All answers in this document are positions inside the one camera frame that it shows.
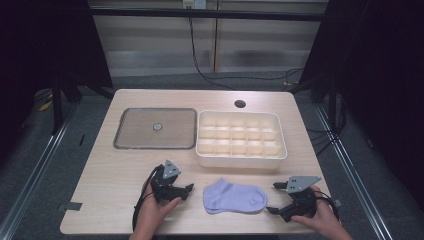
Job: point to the yellow floor object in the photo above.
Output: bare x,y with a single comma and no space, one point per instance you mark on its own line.
45,106

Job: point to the white divided storage box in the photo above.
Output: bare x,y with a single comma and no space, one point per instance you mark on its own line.
233,162

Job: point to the grey translucent box lid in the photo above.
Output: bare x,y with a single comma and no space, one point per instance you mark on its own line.
173,130

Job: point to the black horizontal bar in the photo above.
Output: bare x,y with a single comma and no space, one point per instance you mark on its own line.
206,14

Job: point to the small black floor tape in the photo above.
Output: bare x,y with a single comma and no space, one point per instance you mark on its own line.
81,139

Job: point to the white wall power outlet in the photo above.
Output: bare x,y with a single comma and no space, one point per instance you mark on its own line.
194,3

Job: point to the dark curtain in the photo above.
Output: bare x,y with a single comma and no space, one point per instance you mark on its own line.
383,66
46,40

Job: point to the lilac sock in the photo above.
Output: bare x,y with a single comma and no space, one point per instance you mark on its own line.
233,198

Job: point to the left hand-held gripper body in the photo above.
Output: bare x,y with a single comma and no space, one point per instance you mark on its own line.
165,185

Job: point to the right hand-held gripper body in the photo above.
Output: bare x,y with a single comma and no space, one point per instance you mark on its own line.
301,200

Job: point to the person's left hand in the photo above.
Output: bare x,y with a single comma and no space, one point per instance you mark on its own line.
150,213

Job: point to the grey tape piece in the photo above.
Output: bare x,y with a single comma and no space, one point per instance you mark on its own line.
70,206
337,202

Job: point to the person's right hand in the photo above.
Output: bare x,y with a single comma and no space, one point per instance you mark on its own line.
321,216

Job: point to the metal floor rail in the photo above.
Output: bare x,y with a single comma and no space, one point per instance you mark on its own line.
350,166
33,173

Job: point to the black metal stand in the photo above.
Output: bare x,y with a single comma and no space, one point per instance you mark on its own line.
57,106
332,103

